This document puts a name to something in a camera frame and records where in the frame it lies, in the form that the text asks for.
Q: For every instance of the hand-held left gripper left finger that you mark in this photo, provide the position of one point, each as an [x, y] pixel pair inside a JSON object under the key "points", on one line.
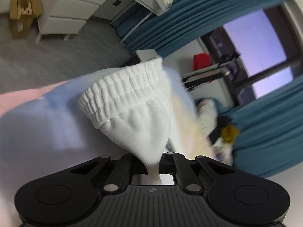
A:
{"points": [[126, 167]]}

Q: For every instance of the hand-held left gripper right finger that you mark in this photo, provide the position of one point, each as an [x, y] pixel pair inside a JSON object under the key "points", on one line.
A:
{"points": [[177, 167]]}

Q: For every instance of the white ribbed sock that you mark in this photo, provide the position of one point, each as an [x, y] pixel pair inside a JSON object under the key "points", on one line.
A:
{"points": [[132, 113]]}

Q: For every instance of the grey and white clothes pile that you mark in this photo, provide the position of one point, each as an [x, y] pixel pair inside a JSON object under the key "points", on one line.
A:
{"points": [[222, 152]]}

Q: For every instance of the clothes drying rack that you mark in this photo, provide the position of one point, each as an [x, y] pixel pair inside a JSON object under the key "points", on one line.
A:
{"points": [[213, 73]]}

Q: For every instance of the mustard yellow cloth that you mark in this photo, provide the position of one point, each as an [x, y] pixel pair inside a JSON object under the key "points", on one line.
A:
{"points": [[230, 133]]}

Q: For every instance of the white crumpled cloth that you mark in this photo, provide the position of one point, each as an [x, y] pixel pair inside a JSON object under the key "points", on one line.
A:
{"points": [[207, 111]]}

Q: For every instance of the blue curtain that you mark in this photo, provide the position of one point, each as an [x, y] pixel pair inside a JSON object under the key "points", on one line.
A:
{"points": [[180, 19], [265, 132]]}

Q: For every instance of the pastel bed blanket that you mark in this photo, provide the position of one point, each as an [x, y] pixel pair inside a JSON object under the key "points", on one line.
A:
{"points": [[35, 127]]}

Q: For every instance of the white panel board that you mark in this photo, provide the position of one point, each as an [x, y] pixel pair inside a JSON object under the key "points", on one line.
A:
{"points": [[148, 54]]}

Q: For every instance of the dark framed window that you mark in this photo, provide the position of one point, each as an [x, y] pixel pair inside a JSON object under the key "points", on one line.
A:
{"points": [[258, 42]]}

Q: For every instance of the white desk with drawers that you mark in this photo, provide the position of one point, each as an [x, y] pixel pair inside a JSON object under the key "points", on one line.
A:
{"points": [[78, 7]]}

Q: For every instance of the open cardboard box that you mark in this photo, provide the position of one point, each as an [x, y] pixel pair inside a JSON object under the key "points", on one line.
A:
{"points": [[23, 14]]}

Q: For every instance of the dark wall socket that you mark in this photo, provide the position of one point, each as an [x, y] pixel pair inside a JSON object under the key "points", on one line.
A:
{"points": [[117, 3]]}

